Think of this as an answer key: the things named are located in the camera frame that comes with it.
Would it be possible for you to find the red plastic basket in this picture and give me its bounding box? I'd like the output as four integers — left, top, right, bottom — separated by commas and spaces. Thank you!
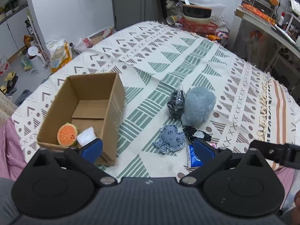
179, 18, 218, 35

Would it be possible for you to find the black white round bowl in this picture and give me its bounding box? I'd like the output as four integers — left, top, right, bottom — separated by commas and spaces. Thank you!
183, 4, 212, 25

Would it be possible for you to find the white keyboard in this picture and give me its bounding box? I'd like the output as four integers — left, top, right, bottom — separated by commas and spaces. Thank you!
289, 0, 300, 17

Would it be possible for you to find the white soft item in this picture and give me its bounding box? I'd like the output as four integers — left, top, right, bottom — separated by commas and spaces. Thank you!
76, 127, 97, 147

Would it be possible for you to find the white trash bin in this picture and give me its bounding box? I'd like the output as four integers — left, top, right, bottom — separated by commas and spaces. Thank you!
27, 46, 46, 72

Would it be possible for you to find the brown cardboard box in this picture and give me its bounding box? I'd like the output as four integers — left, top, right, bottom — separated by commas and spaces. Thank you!
37, 73, 125, 166

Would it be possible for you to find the blue denim octopus toy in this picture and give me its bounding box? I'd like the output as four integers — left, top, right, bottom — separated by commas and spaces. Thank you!
153, 125, 186, 155

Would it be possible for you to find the blue white tissue pack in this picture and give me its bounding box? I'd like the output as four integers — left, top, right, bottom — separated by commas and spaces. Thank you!
187, 141, 218, 168

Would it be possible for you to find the grey wardrobe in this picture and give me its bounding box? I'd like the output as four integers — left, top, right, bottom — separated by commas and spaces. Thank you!
112, 0, 163, 31

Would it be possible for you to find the dark desk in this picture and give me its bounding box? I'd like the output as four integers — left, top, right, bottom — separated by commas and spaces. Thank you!
227, 7, 300, 88

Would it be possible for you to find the orange bottle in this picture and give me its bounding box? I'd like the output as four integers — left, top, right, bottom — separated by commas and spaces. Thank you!
23, 35, 34, 48

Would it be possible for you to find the fluffy grey-blue plush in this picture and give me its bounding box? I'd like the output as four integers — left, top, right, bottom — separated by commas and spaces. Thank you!
181, 86, 216, 128

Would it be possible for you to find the plush hamburger toy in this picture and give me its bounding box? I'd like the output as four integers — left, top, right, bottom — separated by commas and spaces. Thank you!
57, 123, 78, 147

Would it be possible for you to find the dark patterned plastic bag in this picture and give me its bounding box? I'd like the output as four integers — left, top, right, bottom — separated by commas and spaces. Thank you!
167, 79, 186, 120

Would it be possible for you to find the yellow white feed bag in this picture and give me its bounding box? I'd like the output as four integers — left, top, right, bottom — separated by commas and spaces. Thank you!
46, 38, 72, 73

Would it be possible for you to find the black white small pouch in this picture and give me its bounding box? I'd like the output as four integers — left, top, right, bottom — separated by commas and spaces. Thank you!
183, 126, 212, 144

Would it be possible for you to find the patterned white green blanket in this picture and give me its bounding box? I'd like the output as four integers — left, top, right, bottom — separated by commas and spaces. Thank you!
13, 22, 299, 178

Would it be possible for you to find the white red plastic bag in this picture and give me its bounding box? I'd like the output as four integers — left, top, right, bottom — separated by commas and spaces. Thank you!
74, 37, 93, 53

